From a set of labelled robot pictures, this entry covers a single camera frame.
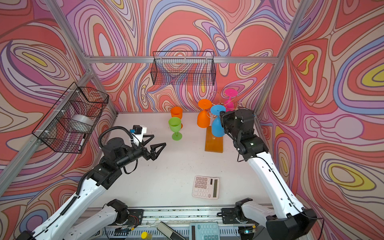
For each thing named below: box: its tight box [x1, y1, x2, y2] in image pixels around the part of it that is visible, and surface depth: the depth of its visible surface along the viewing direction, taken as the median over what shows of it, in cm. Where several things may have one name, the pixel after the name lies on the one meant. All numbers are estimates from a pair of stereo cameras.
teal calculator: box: [189, 221, 221, 240], surface depth 69 cm
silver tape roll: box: [70, 114, 94, 128], surface depth 73 cm
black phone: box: [156, 221, 186, 240], surface depth 69 cm
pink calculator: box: [192, 175, 220, 200], surface depth 82 cm
